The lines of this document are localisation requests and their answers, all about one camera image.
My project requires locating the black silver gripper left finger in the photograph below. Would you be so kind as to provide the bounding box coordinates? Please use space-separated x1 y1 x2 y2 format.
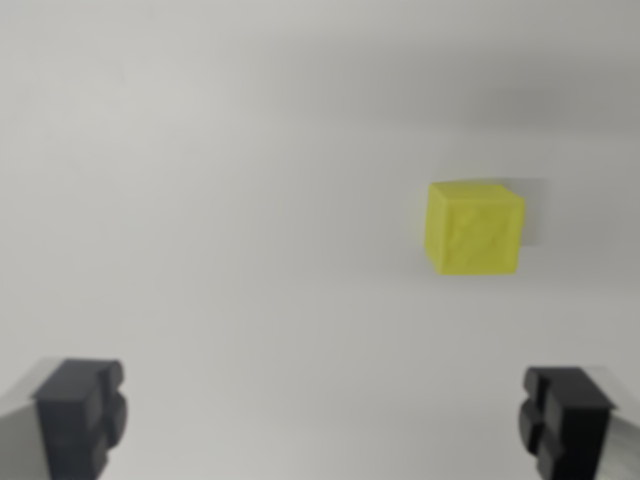
0 356 129 480

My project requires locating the black silver gripper right finger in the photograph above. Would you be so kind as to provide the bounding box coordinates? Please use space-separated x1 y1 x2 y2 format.
518 364 640 480

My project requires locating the yellow cube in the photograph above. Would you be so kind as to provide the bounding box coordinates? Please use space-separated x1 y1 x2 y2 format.
422 180 527 276

